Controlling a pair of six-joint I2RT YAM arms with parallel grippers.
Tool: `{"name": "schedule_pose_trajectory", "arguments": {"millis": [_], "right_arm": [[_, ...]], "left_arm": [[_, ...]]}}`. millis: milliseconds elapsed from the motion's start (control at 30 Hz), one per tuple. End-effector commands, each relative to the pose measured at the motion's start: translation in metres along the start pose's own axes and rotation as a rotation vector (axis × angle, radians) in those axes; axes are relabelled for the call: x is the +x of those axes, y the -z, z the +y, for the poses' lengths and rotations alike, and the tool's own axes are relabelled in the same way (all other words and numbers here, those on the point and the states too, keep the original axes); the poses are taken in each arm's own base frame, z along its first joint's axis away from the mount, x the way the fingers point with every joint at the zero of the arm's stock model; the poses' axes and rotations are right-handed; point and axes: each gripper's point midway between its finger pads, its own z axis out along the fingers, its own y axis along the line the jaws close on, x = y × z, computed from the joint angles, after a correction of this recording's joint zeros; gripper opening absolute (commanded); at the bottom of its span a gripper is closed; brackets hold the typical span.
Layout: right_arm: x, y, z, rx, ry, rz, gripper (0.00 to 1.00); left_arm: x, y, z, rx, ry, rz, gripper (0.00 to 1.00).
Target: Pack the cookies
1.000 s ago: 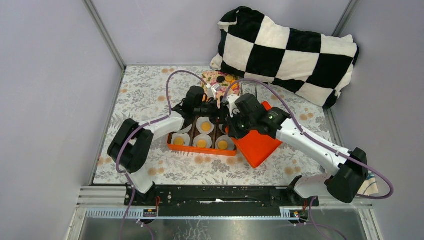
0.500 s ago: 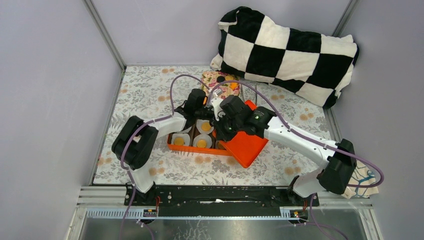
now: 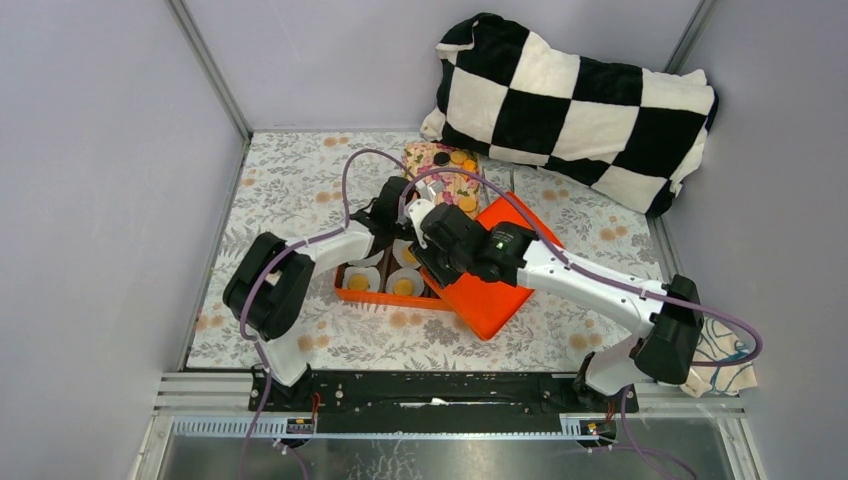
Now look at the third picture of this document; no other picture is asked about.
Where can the black white checkered blanket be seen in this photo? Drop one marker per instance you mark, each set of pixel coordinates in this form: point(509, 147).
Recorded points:
point(627, 132)

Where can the black sandwich cookie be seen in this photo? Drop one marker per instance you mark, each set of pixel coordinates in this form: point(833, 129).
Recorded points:
point(441, 159)

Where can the orange cookie box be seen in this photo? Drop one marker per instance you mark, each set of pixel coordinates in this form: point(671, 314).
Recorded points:
point(428, 300)

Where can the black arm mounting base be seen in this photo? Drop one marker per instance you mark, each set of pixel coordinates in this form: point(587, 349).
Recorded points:
point(429, 402)

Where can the orange box lid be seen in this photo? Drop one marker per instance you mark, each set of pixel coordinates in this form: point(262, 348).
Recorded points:
point(487, 307)

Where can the floral cookie tray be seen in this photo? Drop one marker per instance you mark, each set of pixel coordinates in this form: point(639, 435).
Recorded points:
point(444, 187)

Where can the round golden biscuit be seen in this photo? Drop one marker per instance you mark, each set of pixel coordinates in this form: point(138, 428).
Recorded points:
point(467, 204)
point(408, 257)
point(404, 287)
point(458, 157)
point(358, 282)

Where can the floral table mat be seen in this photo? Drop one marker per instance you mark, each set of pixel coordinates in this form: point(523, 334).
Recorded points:
point(293, 185)

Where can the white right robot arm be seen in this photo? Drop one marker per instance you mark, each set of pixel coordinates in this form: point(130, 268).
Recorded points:
point(663, 336)

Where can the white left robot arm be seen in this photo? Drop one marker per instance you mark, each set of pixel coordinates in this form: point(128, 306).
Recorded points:
point(269, 286)

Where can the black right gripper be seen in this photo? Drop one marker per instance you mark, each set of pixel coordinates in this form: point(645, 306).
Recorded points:
point(425, 255)

